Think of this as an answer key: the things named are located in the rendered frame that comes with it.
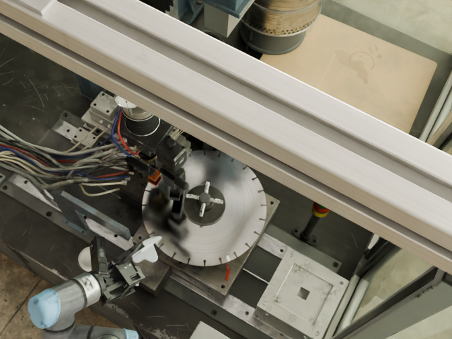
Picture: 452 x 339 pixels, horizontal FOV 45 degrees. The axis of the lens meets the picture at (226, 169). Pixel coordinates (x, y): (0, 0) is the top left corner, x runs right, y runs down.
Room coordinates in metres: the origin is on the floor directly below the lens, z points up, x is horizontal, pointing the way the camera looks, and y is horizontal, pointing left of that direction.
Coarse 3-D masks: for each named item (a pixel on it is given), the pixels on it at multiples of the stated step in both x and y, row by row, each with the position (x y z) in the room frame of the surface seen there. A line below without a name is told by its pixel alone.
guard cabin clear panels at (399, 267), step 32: (352, 0) 1.51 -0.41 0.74; (384, 0) 1.46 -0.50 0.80; (416, 0) 1.42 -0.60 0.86; (448, 0) 1.38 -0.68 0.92; (416, 32) 1.40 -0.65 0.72; (448, 32) 1.36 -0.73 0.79; (448, 96) 1.07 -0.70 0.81; (384, 256) 0.43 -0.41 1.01; (416, 256) 0.32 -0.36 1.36; (384, 288) 0.30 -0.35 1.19; (352, 320) 0.27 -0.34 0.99; (448, 320) 0.15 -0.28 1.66
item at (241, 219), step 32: (192, 160) 0.67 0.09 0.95; (224, 160) 0.68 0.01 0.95; (160, 192) 0.56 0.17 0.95; (224, 192) 0.58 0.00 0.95; (256, 192) 0.59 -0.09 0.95; (160, 224) 0.47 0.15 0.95; (192, 224) 0.48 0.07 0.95; (224, 224) 0.49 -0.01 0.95; (256, 224) 0.50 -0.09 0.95; (192, 256) 0.40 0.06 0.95; (224, 256) 0.41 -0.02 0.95
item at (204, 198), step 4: (208, 184) 0.58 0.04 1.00; (208, 188) 0.57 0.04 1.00; (204, 192) 0.55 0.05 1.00; (188, 196) 0.54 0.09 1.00; (192, 196) 0.54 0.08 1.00; (196, 196) 0.54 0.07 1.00; (200, 196) 0.54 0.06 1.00; (204, 196) 0.54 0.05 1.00; (208, 196) 0.54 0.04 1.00; (200, 200) 0.53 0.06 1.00; (204, 200) 0.53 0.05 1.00; (208, 200) 0.53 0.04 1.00; (212, 200) 0.54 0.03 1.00; (216, 200) 0.54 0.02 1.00; (220, 200) 0.54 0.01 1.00; (200, 204) 0.53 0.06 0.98; (204, 204) 0.52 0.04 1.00; (208, 204) 0.53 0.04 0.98; (204, 208) 0.51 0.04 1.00; (200, 212) 0.50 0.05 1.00; (200, 216) 0.49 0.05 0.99
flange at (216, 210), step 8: (192, 192) 0.57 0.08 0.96; (200, 192) 0.57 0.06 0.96; (208, 192) 0.57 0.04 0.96; (216, 192) 0.58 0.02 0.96; (184, 200) 0.54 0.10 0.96; (192, 200) 0.55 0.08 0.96; (224, 200) 0.56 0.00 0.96; (184, 208) 0.52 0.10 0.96; (192, 208) 0.52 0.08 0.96; (200, 208) 0.52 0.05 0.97; (208, 208) 0.52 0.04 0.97; (216, 208) 0.53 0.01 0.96; (224, 208) 0.53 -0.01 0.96; (192, 216) 0.50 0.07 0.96; (208, 216) 0.51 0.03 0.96; (216, 216) 0.51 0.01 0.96; (200, 224) 0.49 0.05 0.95; (208, 224) 0.49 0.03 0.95
